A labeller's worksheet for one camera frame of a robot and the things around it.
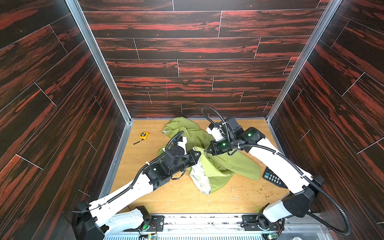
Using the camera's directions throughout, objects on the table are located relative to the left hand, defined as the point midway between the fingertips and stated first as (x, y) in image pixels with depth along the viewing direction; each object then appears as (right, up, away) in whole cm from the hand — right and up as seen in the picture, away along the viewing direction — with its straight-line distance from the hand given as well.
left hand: (203, 153), depth 70 cm
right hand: (+4, +2, +4) cm, 6 cm away
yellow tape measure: (-41, +8, +38) cm, 56 cm away
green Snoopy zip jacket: (+6, -10, +5) cm, 12 cm away
